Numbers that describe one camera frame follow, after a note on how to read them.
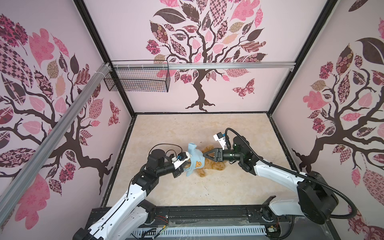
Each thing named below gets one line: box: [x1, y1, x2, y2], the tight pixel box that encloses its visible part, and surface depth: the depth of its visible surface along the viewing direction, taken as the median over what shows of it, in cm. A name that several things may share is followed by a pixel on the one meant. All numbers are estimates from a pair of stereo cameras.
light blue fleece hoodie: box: [184, 142, 206, 177], surface depth 75 cm
